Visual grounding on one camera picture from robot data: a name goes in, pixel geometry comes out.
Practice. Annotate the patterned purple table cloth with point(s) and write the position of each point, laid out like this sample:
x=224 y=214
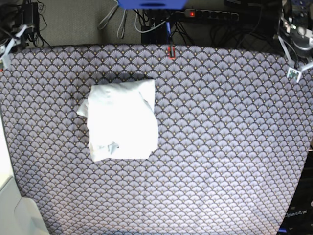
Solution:
x=234 y=134

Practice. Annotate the red table clamp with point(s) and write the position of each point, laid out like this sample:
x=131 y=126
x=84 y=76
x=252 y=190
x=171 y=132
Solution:
x=172 y=52

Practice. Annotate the black case OpenArm label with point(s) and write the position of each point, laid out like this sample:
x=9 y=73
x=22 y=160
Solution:
x=299 y=217

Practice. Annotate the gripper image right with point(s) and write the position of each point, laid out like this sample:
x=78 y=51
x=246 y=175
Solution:
x=301 y=40

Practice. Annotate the black power strip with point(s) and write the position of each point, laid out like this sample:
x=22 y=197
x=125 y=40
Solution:
x=207 y=14

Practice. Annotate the black box behind table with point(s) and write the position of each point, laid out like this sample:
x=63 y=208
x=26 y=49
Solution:
x=157 y=36

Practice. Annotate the blue box overhead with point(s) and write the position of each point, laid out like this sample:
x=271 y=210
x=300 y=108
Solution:
x=152 y=4

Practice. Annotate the white T-shirt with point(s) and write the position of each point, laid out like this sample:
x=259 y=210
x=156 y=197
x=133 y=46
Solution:
x=121 y=120

